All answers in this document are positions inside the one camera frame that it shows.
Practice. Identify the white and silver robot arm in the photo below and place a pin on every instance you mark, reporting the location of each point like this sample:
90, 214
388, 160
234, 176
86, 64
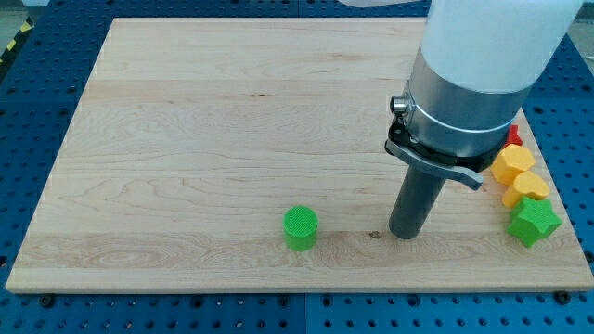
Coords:
476, 64

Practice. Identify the green cylinder block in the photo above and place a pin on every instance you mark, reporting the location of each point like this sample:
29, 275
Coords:
300, 225

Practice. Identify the light wooden board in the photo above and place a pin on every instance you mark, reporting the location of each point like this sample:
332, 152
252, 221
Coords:
192, 139

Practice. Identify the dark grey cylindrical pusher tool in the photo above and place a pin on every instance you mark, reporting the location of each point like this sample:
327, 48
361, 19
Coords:
415, 200

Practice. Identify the yellow hexagon block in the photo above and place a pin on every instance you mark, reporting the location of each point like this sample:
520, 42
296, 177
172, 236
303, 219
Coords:
510, 162

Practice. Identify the red block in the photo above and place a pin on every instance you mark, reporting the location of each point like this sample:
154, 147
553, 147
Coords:
513, 136

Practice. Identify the yellow heart block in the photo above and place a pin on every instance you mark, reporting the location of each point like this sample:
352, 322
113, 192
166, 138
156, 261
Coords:
525, 184

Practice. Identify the green star block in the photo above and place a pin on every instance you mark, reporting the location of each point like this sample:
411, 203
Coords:
532, 220

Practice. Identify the black bolt left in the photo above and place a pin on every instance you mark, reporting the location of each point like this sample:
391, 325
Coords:
46, 301

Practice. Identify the black bolt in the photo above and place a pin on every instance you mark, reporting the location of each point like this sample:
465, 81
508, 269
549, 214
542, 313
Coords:
46, 301
562, 297

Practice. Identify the black bolt right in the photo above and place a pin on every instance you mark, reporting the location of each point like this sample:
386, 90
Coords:
562, 297

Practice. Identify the yellow black hazard tape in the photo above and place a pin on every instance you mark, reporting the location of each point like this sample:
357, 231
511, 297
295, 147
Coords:
16, 43

